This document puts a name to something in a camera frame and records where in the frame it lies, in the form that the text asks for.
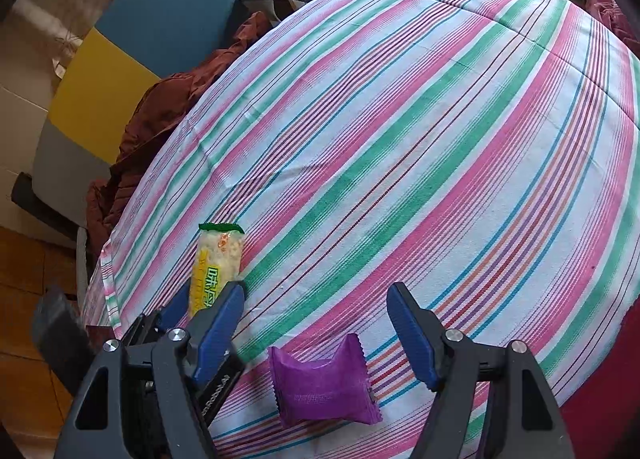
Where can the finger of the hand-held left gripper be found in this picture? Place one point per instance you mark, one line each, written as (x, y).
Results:
(177, 309)

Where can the green yellow snack packet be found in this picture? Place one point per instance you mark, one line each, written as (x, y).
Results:
(217, 259)

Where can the purple snack packet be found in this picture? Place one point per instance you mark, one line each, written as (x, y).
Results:
(320, 384)

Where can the grey yellow blue chair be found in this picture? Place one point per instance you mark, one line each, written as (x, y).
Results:
(150, 24)

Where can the brown red jacket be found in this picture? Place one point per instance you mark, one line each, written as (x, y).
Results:
(150, 139)

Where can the dark grey block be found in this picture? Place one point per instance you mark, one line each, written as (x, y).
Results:
(60, 334)

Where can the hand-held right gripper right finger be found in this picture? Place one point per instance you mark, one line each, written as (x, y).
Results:
(410, 334)

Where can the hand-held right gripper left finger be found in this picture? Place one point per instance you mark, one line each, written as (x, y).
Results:
(220, 334)

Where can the striped tablecloth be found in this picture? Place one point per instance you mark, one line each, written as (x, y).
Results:
(400, 164)

